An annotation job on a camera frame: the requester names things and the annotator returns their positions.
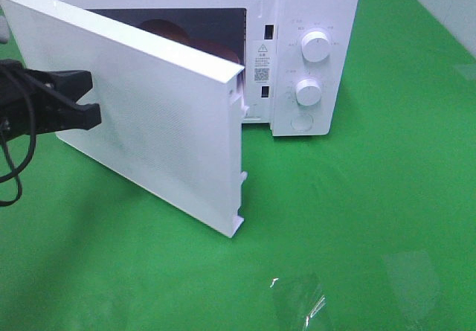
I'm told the toy burger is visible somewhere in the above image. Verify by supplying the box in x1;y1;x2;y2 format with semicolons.
137;19;190;45

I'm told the white microwave oven body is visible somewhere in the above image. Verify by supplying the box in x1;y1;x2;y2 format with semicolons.
2;0;358;136

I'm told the white microwave door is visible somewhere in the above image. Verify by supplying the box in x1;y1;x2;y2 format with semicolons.
1;0;246;237

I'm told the white round knob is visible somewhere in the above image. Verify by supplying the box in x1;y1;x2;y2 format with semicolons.
300;29;331;63
295;78;322;106

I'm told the green table mat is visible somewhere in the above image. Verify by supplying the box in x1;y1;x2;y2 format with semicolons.
1;0;475;330

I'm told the clear tape piece centre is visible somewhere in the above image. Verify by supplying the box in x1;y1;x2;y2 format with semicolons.
269;273;335;330

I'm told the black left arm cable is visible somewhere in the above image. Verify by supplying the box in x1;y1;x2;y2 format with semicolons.
0;61;49;208

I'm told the round white door button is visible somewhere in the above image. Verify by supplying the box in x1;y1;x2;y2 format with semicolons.
291;114;314;132

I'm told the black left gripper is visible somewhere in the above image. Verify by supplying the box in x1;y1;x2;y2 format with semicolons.
1;59;102;141

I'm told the lower white round knob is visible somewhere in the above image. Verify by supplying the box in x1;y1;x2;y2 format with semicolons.
295;78;322;106

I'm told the white warning label sticker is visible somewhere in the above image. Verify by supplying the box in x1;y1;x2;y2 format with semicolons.
251;39;276;83

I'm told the upper white round knob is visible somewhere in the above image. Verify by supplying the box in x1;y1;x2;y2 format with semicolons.
300;29;331;63

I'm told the pink round plate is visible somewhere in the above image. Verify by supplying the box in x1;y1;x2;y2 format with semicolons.
190;39;241;64

